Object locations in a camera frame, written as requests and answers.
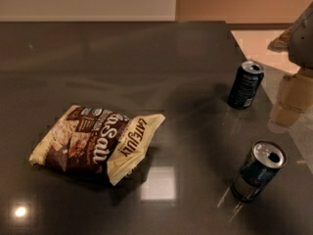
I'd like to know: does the dark blue soda can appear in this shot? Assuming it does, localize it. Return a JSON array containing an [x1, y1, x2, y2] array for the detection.
[[228, 61, 264, 110]]

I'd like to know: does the redbull can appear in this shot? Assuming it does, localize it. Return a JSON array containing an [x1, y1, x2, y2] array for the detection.
[[231, 140, 288, 203]]

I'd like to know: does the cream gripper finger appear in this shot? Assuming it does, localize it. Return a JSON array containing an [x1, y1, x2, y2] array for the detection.
[[270, 68, 313, 127]]

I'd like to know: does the brown chip bag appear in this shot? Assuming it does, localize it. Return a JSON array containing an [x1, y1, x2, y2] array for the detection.
[[29, 105, 165, 185]]

